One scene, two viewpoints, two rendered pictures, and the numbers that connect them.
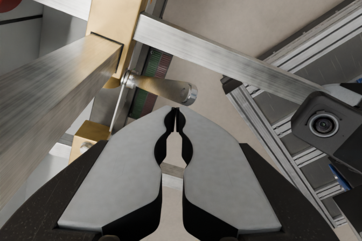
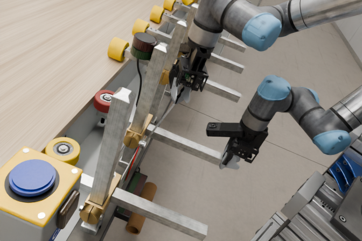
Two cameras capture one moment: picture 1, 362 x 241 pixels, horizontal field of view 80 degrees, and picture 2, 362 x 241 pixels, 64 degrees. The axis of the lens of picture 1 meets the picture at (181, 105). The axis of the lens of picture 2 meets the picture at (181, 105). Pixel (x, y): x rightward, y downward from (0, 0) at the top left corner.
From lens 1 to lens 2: 0.84 m
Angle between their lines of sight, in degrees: 81
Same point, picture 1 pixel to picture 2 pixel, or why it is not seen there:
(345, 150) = (221, 128)
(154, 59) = (137, 176)
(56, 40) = not seen: hidden behind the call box
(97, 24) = not seen: hidden behind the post
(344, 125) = (217, 124)
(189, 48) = (166, 133)
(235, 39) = not seen: outside the picture
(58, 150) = (89, 181)
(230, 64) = (182, 140)
